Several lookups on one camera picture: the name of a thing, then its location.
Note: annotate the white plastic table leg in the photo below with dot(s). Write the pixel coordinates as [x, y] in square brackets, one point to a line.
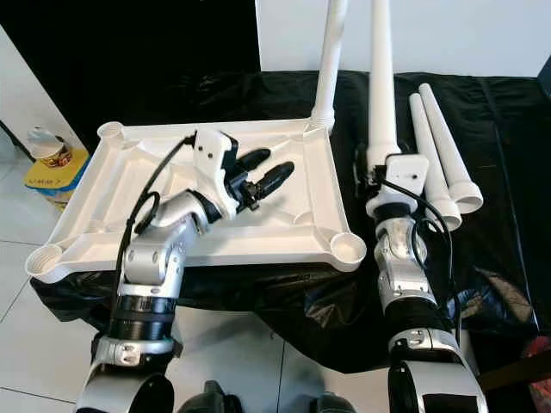
[381, 86]
[426, 146]
[448, 146]
[331, 60]

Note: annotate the printed paper cup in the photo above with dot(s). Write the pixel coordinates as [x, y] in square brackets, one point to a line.
[52, 155]

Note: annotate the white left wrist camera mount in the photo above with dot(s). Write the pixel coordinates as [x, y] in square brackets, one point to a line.
[215, 163]

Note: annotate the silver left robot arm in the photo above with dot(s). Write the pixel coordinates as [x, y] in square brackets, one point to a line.
[151, 258]

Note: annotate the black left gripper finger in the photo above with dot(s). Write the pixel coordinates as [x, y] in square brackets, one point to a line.
[254, 160]
[275, 179]

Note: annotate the robot right leg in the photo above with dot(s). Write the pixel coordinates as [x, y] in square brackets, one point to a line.
[334, 404]

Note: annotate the yellow cardboard box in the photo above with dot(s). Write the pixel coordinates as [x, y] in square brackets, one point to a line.
[65, 185]

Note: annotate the black plastic table cover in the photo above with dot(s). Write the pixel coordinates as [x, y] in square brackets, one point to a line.
[310, 318]

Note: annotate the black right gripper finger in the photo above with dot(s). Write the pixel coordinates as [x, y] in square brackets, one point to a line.
[360, 163]

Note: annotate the red plastic bag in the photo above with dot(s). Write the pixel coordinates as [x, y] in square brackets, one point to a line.
[535, 400]

